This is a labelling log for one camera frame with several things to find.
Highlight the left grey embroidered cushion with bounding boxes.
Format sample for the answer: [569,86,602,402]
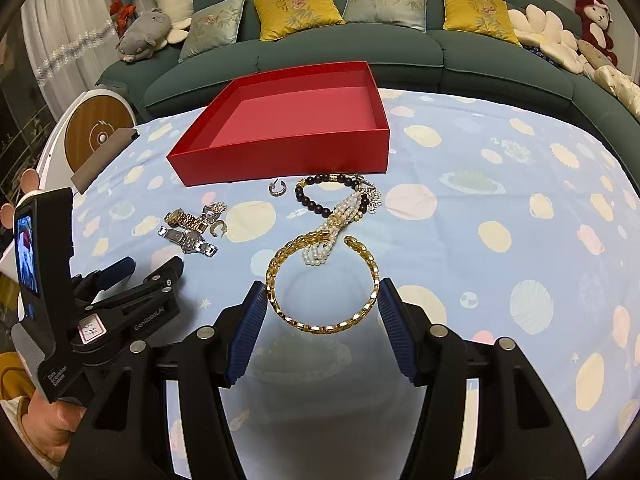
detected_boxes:
[178,0,246,63]

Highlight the white round wooden-face appliance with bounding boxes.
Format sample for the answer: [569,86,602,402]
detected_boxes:
[36,88,137,191]

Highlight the dark green sofa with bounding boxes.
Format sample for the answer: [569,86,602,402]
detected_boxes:
[99,0,639,180]

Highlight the white pearl bracelet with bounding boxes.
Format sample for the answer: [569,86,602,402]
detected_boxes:
[300,194,374,268]

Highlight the gold wristwatch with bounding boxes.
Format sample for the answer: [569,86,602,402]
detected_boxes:
[164,208,209,234]

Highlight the cream satin cushion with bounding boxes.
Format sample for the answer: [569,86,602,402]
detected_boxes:
[577,39,640,120]

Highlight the white flower-shaped cushion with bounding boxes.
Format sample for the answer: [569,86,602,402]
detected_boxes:
[508,4,587,74]

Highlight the gold chain bangle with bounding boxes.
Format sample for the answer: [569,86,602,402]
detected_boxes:
[264,234,382,336]

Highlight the red decoration on curtain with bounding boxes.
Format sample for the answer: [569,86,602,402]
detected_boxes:
[110,0,136,38]

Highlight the silver wristwatch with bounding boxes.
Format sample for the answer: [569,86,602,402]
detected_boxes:
[157,226,217,258]

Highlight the silver crystal earring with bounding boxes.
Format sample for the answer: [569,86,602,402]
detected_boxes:
[202,202,227,223]

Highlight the dark bead bracelet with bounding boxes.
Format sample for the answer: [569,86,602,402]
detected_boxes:
[294,172,371,219]

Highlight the left yellow embroidered cushion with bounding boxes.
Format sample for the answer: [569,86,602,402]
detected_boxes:
[254,0,345,41]

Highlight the blue planet-print bedsheet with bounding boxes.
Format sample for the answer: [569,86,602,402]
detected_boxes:
[70,90,639,479]

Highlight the brown cardboard piece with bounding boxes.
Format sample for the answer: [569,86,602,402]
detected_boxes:
[70,128,139,194]

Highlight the person's left hand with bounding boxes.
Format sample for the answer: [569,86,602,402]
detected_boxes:
[22,390,87,463]

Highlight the gold hoop earring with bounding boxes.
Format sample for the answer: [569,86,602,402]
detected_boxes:
[209,220,228,237]

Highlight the right yellow embroidered cushion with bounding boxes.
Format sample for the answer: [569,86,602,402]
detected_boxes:
[442,0,521,47]

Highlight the silver chain necklace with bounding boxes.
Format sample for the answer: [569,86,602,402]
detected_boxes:
[354,173,384,216]

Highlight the red shallow box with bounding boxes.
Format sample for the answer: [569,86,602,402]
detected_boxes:
[167,61,390,186]

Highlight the grey pig plush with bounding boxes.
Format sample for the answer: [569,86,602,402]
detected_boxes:
[116,9,171,63]

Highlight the yellow embroidered cushion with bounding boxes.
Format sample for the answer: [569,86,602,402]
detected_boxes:
[254,0,345,41]
[442,0,521,47]

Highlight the red monkey plush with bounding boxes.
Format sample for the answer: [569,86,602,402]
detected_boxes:
[575,0,618,66]

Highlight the white sheer curtain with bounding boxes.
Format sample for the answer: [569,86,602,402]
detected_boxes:
[21,0,118,119]

